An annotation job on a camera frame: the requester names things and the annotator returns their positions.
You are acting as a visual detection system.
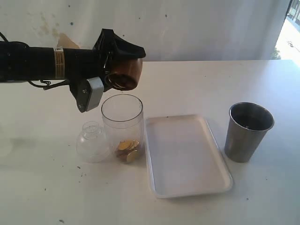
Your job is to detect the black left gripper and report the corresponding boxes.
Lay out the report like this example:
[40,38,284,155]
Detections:
[67,28,146,94]

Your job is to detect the round brown wooden cup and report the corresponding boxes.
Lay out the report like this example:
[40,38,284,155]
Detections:
[105,59,143,91]

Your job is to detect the brown wooden blocks pile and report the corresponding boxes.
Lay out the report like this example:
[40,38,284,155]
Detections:
[111,76,135,90]

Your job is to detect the gold coins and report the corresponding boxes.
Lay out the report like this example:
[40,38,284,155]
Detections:
[115,140,140,164]

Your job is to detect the stainless steel tumbler cup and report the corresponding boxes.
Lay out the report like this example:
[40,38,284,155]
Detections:
[224,102,275,163]

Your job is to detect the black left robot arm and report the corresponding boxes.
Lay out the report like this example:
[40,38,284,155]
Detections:
[0,29,146,91]

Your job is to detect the clear plastic jar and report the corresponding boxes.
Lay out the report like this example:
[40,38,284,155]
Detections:
[101,94,144,161]

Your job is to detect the clear plastic dome lid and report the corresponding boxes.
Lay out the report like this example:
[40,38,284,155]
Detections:
[76,121,110,163]

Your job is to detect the white rectangular plastic tray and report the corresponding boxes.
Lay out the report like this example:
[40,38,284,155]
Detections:
[145,114,233,199]

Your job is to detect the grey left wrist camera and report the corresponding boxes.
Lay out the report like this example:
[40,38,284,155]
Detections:
[75,77,104,113]

